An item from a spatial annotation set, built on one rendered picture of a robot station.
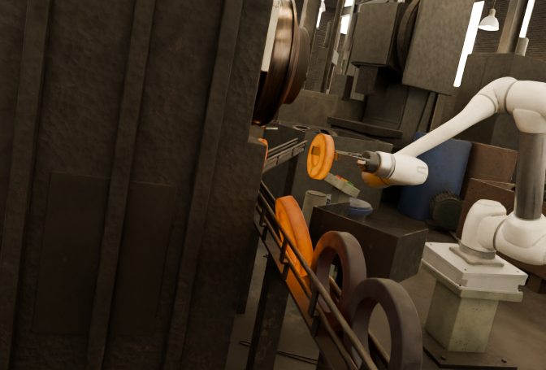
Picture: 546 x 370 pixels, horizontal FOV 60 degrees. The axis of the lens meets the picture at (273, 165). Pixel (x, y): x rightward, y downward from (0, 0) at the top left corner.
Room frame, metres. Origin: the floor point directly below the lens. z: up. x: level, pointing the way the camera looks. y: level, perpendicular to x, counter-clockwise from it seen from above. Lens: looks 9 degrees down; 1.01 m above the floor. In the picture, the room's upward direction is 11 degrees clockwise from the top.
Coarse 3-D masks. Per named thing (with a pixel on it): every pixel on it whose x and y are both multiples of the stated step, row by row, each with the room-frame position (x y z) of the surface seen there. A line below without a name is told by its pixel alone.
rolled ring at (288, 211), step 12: (276, 204) 1.08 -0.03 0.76; (288, 204) 1.00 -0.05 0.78; (288, 216) 0.98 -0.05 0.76; (300, 216) 0.98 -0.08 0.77; (288, 228) 1.10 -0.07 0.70; (300, 228) 0.96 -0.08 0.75; (300, 240) 0.95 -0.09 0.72; (288, 252) 1.07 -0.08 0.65; (312, 252) 0.96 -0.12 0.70; (300, 264) 0.96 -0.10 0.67
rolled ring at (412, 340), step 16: (368, 288) 0.71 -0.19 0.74; (384, 288) 0.67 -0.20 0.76; (400, 288) 0.68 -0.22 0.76; (352, 304) 0.75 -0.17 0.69; (368, 304) 0.73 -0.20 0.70; (384, 304) 0.66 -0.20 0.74; (400, 304) 0.64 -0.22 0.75; (352, 320) 0.74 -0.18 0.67; (368, 320) 0.74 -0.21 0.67; (400, 320) 0.62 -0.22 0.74; (416, 320) 0.63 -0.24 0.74; (400, 336) 0.61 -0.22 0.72; (416, 336) 0.61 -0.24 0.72; (352, 352) 0.72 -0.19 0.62; (368, 352) 0.72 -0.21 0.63; (400, 352) 0.60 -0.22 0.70; (416, 352) 0.60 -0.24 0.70; (400, 368) 0.60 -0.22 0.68; (416, 368) 0.60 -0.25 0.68
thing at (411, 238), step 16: (320, 208) 1.29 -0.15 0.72; (336, 208) 1.40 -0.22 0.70; (320, 224) 1.28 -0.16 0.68; (336, 224) 1.25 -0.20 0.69; (352, 224) 1.22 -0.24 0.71; (368, 240) 1.19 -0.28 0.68; (384, 240) 1.16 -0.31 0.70; (400, 240) 1.15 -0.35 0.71; (416, 240) 1.24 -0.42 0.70; (336, 256) 1.23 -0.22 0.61; (368, 256) 1.18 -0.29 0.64; (384, 256) 1.15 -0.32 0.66; (400, 256) 1.17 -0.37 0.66; (416, 256) 1.26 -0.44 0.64; (368, 272) 1.17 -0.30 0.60; (384, 272) 1.15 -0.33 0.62; (400, 272) 1.19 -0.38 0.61; (416, 272) 1.29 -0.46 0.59; (320, 352) 1.31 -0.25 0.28; (320, 368) 1.30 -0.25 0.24
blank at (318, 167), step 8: (320, 136) 1.59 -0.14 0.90; (328, 136) 1.58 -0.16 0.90; (312, 144) 1.64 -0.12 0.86; (320, 144) 1.57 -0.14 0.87; (328, 144) 1.54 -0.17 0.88; (320, 152) 1.56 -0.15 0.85; (328, 152) 1.52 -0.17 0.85; (312, 160) 1.61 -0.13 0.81; (320, 160) 1.54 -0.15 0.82; (328, 160) 1.52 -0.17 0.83; (312, 168) 1.59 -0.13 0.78; (320, 168) 1.52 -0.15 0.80; (328, 168) 1.53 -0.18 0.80; (312, 176) 1.57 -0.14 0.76; (320, 176) 1.55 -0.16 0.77
